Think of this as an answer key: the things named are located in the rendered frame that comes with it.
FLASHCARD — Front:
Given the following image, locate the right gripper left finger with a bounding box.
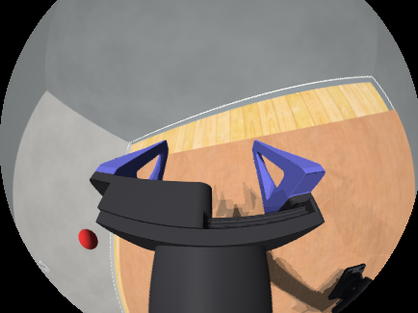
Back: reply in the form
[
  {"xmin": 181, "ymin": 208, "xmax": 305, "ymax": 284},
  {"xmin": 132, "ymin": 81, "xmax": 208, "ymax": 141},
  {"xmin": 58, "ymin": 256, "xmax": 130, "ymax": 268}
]
[{"xmin": 96, "ymin": 140, "xmax": 169, "ymax": 180}]

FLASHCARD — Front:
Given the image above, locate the red sphere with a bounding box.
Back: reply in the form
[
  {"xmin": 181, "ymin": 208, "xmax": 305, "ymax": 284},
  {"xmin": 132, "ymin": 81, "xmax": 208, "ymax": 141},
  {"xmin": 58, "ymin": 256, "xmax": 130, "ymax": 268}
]
[{"xmin": 78, "ymin": 229, "xmax": 98, "ymax": 249}]

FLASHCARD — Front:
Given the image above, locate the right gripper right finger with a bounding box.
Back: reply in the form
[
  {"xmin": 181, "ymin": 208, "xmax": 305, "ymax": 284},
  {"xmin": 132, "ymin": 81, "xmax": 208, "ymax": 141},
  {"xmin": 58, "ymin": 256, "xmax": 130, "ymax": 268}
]
[{"xmin": 252, "ymin": 140, "xmax": 326, "ymax": 214}]

